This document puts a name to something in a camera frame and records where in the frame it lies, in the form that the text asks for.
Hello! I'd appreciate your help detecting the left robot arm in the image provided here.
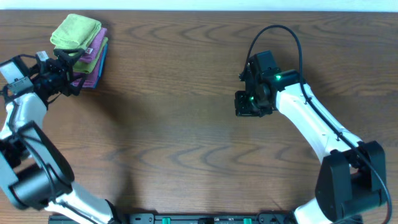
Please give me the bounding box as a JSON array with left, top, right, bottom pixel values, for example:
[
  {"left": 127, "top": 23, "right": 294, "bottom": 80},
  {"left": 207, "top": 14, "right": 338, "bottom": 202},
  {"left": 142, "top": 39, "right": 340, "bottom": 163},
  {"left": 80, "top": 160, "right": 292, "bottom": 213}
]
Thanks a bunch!
[{"left": 1, "top": 49, "right": 126, "bottom": 223}]

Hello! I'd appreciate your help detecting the blue folded cloth at bottom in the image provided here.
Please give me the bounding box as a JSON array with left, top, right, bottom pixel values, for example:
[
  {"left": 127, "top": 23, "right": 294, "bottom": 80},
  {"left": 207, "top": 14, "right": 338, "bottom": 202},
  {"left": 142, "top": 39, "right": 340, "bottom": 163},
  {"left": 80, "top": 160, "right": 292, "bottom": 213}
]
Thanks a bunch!
[{"left": 93, "top": 44, "right": 108, "bottom": 89}]

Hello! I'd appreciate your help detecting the top purple folded cloth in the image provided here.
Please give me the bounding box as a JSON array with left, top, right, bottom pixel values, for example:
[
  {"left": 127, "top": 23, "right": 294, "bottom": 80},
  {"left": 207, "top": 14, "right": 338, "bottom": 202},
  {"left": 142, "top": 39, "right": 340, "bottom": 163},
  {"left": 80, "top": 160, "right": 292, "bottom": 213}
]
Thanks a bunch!
[{"left": 79, "top": 27, "right": 108, "bottom": 63}]

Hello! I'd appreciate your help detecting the light green microfiber cloth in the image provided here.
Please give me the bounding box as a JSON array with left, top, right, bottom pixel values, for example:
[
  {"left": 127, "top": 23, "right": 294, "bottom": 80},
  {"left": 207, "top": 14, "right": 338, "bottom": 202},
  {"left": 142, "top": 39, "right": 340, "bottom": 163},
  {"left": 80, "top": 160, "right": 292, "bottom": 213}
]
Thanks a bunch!
[{"left": 50, "top": 14, "right": 102, "bottom": 50}]

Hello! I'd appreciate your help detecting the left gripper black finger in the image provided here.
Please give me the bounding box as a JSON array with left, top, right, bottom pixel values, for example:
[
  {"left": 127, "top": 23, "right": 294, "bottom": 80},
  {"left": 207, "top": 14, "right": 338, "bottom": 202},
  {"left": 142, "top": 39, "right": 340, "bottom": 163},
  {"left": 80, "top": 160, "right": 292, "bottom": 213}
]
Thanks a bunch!
[
  {"left": 62, "top": 73, "right": 87, "bottom": 96},
  {"left": 53, "top": 49, "right": 85, "bottom": 65}
]

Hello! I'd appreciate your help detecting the lower purple folded cloth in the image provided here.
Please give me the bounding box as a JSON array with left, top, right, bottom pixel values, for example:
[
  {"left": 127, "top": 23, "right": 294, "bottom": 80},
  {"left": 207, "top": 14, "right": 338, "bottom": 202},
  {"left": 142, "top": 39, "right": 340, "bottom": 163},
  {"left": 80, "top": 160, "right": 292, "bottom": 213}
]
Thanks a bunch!
[{"left": 73, "top": 57, "right": 102, "bottom": 88}]

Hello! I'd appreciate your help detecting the purple folded cloth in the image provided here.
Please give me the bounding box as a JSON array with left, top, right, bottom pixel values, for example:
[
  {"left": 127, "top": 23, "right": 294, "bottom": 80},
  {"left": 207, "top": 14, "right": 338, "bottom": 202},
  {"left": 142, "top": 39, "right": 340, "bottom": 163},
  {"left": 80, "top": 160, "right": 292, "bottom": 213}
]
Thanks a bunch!
[
  {"left": 79, "top": 27, "right": 108, "bottom": 63},
  {"left": 73, "top": 57, "right": 102, "bottom": 88}
]

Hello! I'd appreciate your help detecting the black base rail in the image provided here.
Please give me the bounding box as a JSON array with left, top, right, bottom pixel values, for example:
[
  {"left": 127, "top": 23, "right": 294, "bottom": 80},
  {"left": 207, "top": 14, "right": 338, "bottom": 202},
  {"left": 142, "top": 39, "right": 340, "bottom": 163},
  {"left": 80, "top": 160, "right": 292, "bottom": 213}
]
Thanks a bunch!
[{"left": 48, "top": 212, "right": 363, "bottom": 224}]

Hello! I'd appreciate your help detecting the green folded cloth in stack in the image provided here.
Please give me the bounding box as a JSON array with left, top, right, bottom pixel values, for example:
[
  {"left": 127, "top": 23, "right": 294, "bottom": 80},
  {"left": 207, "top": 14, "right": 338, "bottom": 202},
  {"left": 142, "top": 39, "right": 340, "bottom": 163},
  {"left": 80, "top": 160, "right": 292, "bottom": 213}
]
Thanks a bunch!
[{"left": 73, "top": 37, "right": 108, "bottom": 73}]

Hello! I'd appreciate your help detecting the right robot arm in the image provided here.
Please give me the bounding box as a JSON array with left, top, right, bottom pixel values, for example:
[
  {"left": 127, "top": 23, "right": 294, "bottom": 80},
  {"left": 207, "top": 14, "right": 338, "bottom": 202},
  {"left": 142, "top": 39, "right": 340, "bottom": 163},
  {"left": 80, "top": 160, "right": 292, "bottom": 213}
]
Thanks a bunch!
[{"left": 234, "top": 67, "right": 392, "bottom": 223}]

